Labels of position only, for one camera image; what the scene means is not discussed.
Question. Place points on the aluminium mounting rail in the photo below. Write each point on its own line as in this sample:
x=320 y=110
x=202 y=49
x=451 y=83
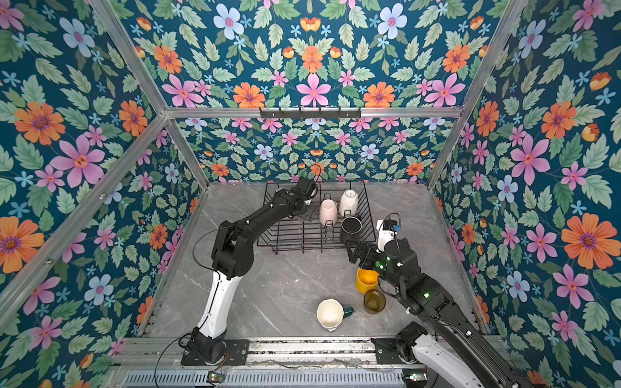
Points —
x=313 y=352

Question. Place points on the white slotted cable duct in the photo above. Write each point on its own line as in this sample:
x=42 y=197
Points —
x=267 y=378

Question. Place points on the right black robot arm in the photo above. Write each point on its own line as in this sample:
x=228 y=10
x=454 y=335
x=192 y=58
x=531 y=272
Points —
x=455 y=349

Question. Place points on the black hook rail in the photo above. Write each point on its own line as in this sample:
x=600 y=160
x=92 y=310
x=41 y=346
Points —
x=309 y=113

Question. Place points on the white ceramic mug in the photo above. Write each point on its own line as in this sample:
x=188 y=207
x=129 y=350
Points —
x=348 y=203

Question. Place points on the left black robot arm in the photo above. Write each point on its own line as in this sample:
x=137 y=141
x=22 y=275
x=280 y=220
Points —
x=232 y=258

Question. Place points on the black mug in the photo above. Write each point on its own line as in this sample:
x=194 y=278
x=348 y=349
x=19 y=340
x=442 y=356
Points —
x=351 y=229

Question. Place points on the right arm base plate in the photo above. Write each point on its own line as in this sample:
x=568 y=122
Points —
x=386 y=352

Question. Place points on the dark green mug cream inside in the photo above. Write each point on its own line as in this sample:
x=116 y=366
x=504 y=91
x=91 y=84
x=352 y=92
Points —
x=330 y=314

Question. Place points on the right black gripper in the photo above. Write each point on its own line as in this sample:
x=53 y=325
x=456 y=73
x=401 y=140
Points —
x=371 y=252

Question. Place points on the amber glass cup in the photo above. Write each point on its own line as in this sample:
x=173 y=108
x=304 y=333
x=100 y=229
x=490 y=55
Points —
x=374 y=301

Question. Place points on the clear glass cup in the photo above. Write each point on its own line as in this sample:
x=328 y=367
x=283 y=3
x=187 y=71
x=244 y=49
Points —
x=310 y=214

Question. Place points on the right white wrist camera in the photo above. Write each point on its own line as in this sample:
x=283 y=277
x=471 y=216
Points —
x=387 y=230

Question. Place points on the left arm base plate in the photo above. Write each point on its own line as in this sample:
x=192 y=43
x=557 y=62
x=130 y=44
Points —
x=227 y=352

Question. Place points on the yellow mug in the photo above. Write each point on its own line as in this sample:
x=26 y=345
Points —
x=366 y=280

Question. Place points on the black wire dish rack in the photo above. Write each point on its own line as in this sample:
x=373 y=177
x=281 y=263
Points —
x=295 y=234

